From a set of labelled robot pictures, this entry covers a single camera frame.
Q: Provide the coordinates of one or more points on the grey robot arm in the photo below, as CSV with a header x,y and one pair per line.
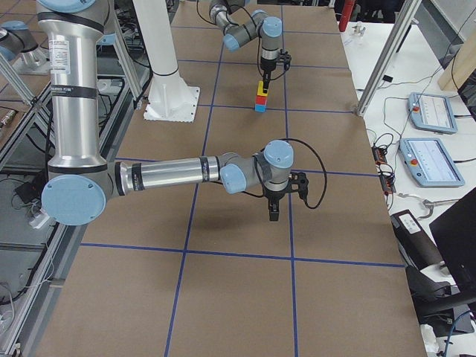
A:
x,y
268,29
83,176

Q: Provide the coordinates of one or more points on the teach pendant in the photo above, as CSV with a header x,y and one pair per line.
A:
x,y
429,163
431,112

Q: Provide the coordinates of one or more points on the yellow wooden block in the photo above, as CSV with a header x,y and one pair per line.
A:
x,y
261,90

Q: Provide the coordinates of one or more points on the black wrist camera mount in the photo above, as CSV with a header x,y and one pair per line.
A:
x,y
299,184

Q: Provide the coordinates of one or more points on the white power strip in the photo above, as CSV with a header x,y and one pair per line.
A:
x,y
39,219

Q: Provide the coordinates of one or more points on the third robot arm grey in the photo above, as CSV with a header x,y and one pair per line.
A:
x,y
16,39

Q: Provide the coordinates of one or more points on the red wooden block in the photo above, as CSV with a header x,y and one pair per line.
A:
x,y
261,100

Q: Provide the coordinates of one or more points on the upper teach pendant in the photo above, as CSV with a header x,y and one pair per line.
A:
x,y
431,112

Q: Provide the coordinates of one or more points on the black monitor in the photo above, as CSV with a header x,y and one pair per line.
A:
x,y
454,234

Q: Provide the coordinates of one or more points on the lower teach pendant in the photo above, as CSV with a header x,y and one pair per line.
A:
x,y
429,163

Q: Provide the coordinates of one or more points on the red fire extinguisher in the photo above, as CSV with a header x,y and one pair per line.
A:
x,y
346,14

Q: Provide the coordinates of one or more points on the aluminium frame post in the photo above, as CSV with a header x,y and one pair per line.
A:
x,y
402,24

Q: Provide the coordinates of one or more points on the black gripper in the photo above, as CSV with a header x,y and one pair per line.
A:
x,y
274,195
266,70

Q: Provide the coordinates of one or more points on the blue wooden block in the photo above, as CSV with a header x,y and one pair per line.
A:
x,y
260,108

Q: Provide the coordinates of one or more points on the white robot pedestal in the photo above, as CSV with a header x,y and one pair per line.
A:
x,y
170,98

